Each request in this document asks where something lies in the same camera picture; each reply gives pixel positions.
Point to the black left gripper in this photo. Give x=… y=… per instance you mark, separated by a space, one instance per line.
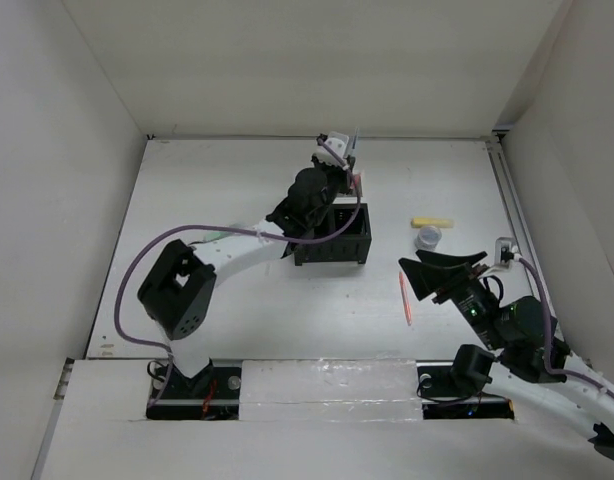
x=339 y=172

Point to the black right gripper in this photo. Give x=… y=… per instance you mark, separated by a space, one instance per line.
x=430 y=276

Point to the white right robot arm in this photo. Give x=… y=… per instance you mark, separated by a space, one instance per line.
x=518 y=358

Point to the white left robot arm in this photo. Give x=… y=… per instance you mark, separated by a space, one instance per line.
x=178 y=289

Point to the clear jar of paperclips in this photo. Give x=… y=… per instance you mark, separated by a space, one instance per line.
x=428 y=238

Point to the white slotted organizer box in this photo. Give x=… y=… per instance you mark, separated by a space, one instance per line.
x=363 y=191

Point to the orange red pen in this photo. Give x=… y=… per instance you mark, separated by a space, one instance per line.
x=405 y=299

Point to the yellow highlighter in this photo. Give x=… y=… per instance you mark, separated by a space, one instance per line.
x=441 y=223

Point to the black slotted organizer box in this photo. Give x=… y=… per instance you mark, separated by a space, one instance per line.
x=352 y=245

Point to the green highlighter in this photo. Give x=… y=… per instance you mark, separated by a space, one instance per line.
x=217 y=235

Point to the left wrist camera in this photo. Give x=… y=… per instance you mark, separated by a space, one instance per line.
x=331 y=148

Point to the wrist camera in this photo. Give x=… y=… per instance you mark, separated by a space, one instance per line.
x=504 y=253
x=331 y=148

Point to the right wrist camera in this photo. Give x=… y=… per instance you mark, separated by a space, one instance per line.
x=504 y=253

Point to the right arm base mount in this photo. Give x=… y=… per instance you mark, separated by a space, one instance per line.
x=454 y=390

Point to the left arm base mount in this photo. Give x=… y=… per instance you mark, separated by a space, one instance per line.
x=212 y=395

